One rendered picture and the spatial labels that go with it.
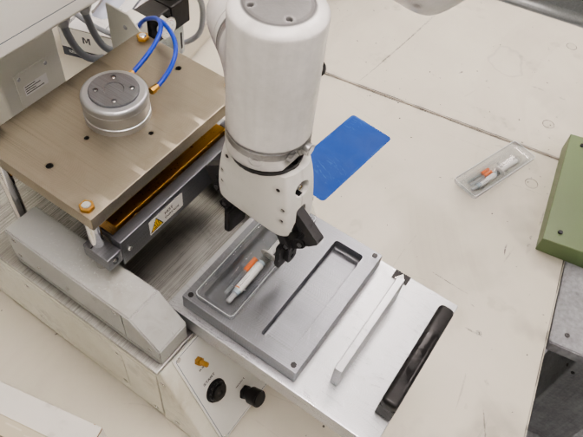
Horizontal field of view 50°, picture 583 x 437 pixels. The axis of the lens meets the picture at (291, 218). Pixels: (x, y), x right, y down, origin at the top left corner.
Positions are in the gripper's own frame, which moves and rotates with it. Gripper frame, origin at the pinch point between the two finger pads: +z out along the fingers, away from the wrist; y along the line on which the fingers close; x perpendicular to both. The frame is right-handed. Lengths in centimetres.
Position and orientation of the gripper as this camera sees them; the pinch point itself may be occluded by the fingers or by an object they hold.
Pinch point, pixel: (259, 234)
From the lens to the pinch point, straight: 74.1
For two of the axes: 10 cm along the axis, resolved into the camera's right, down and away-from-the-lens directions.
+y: -7.8, -5.4, 3.2
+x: -6.2, 5.9, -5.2
